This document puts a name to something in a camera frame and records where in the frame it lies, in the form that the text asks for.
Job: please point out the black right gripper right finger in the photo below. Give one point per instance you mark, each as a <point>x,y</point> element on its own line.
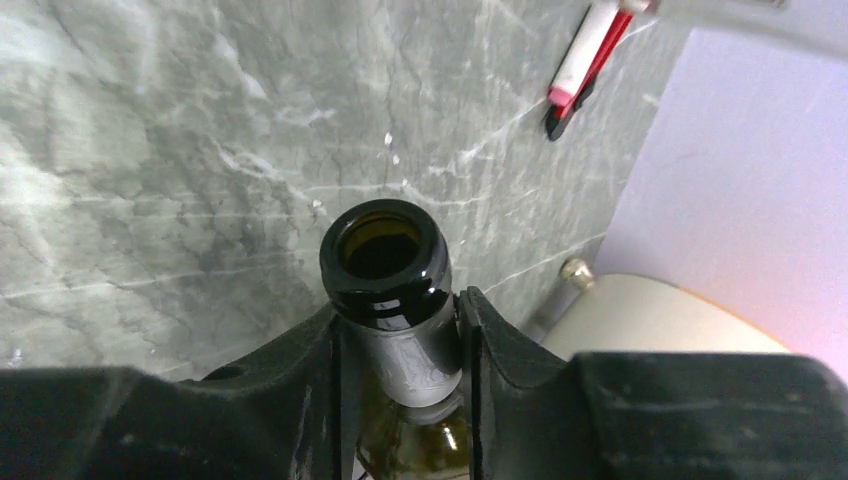
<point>533,415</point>

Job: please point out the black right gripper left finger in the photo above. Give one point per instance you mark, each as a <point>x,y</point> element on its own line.
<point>272,414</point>

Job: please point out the silver necked green wine bottle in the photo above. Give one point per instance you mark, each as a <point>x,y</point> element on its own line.
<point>386,268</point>

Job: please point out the black capped clear bottle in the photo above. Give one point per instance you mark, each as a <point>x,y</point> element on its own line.
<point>812,26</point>

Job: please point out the cream cylindrical appliance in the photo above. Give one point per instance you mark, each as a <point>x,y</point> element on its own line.
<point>627,312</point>

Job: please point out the red utility knife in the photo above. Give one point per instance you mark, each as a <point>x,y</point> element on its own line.
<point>558,118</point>

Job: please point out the white marker pen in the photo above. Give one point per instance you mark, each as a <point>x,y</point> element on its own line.
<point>586,44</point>

